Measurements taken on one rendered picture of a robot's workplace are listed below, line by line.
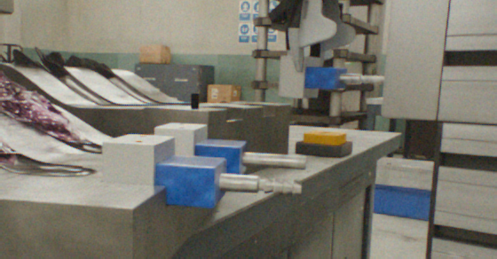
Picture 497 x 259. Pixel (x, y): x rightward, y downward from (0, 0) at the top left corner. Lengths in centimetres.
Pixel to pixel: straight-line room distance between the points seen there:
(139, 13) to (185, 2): 92
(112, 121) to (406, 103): 40
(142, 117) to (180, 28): 784
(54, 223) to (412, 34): 24
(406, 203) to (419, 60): 349
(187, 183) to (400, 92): 15
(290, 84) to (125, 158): 38
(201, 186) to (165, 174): 3
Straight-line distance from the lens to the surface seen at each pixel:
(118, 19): 922
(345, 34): 72
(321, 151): 88
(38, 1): 959
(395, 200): 382
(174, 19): 853
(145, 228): 30
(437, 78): 34
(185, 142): 44
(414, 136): 641
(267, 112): 76
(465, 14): 34
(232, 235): 50
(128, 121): 63
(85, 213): 29
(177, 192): 34
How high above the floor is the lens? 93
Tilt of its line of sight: 8 degrees down
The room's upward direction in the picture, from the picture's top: 2 degrees clockwise
